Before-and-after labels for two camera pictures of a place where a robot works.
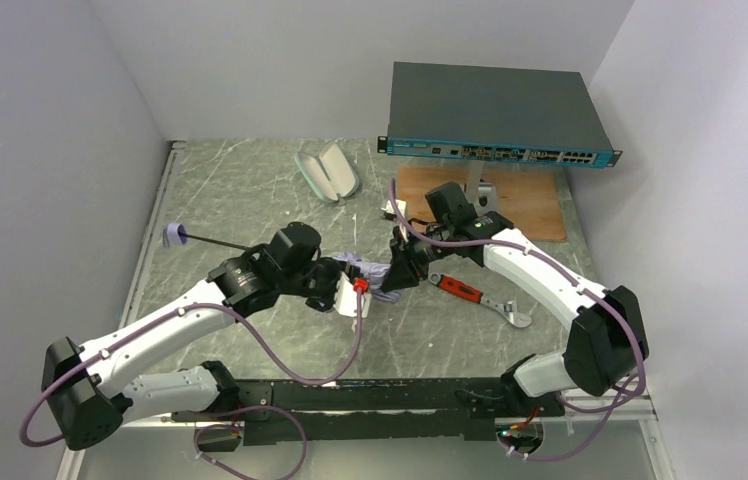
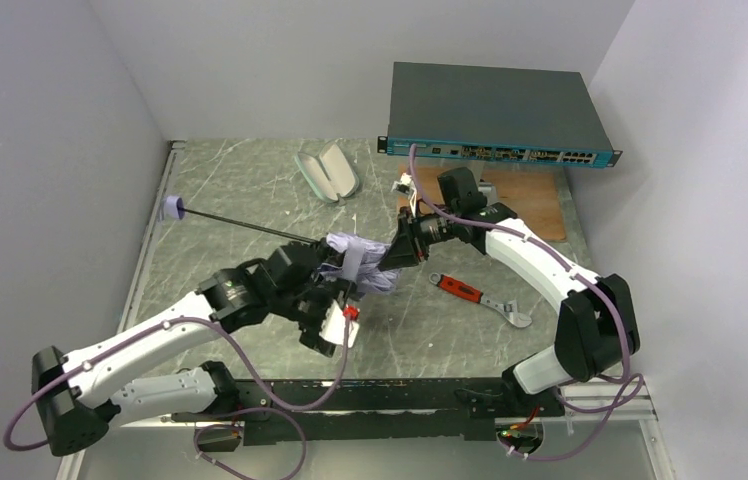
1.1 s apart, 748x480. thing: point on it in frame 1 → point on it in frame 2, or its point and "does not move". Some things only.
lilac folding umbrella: [384, 282] → [365, 265]
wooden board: [529, 196] does not move
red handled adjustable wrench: [476, 296] does not move
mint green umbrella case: [328, 172] does not move
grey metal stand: [483, 196] does not move
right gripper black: [404, 253] → [404, 234]
